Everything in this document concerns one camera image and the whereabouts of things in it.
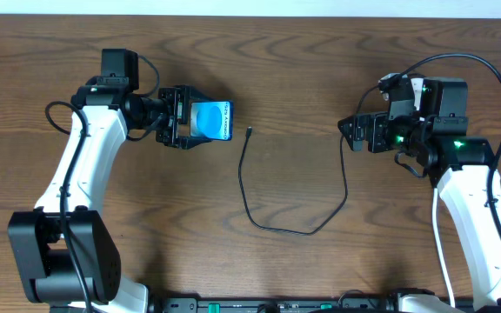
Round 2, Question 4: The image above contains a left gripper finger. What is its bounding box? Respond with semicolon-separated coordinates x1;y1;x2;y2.
177;136;211;150
184;85;214;103

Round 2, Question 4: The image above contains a blue Galaxy smartphone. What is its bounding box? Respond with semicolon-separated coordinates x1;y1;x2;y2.
190;101;233;141

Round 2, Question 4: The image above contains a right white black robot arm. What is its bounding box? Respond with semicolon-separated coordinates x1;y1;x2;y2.
337;77;501;311

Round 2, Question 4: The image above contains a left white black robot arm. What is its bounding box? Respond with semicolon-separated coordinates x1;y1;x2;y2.
7;73;216;312

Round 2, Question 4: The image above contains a white USB charger plug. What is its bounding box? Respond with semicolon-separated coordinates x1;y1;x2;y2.
411;77;424;115

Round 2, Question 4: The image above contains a black USB charging cable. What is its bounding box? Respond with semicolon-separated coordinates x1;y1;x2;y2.
237;82;382;236

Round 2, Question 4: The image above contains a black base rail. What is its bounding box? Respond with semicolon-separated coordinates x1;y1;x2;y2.
150;296;486;313

